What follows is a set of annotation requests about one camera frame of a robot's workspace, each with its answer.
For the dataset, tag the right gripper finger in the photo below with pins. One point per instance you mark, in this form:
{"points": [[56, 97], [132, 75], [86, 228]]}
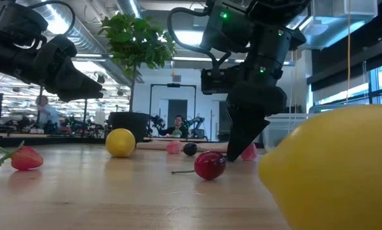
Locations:
{"points": [[264, 124], [242, 131]]}

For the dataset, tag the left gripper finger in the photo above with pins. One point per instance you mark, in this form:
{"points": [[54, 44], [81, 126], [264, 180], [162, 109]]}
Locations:
{"points": [[79, 83], [69, 97]]}

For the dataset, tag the pink toy fruit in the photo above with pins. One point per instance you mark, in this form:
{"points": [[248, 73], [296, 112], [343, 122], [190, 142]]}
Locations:
{"points": [[173, 147], [251, 153]]}

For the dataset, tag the red cherry with stem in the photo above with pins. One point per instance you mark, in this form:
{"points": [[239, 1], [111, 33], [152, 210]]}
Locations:
{"points": [[210, 165]]}

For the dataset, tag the dark purple plum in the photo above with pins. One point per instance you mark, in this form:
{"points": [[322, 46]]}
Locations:
{"points": [[190, 149]]}

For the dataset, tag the yellow toy lemon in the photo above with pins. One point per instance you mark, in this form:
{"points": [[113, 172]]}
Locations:
{"points": [[338, 166], [120, 142]]}

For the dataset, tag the red strawberry with green stem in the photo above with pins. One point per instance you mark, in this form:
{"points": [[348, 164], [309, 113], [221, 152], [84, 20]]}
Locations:
{"points": [[26, 158]]}

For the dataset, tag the background black robot arm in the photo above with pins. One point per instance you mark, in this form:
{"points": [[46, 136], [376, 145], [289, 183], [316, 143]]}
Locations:
{"points": [[157, 123], [195, 123]]}

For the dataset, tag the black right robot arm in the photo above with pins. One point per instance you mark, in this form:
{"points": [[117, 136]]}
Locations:
{"points": [[271, 44]]}

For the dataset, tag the clear plastic tupperware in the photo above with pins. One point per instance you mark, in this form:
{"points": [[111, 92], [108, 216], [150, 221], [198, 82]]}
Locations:
{"points": [[280, 131]]}

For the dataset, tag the black cabinet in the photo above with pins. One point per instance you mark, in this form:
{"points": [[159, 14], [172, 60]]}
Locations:
{"points": [[224, 121]]}

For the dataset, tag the thin black pole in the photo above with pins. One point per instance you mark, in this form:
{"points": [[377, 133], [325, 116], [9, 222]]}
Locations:
{"points": [[86, 111], [40, 91]]}

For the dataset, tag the person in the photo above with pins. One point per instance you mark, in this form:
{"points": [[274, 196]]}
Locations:
{"points": [[178, 123], [48, 113]]}

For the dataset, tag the beige folded cloth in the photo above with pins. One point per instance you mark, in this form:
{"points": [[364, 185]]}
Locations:
{"points": [[210, 147]]}

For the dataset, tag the small green plant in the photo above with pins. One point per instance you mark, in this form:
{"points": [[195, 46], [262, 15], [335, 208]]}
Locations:
{"points": [[177, 132]]}

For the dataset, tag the dark grey door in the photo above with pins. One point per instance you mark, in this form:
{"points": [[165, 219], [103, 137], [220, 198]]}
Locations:
{"points": [[177, 107]]}

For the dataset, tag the green plant in black pot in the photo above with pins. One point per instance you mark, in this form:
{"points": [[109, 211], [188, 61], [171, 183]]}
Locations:
{"points": [[136, 41]]}

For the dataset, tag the long ceiling light strip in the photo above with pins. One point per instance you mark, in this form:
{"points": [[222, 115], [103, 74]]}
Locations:
{"points": [[191, 59]]}

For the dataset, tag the black aluminium table frame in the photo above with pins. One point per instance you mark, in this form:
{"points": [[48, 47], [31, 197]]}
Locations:
{"points": [[66, 141]]}

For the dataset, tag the silver round ventilation duct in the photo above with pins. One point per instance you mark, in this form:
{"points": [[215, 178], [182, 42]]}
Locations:
{"points": [[82, 35], [127, 6]]}

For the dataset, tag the black metal gantry frame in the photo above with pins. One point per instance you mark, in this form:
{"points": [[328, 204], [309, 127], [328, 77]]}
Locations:
{"points": [[173, 85]]}

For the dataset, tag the small grey wall vent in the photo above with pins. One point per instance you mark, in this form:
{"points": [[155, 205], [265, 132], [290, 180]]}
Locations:
{"points": [[176, 78]]}

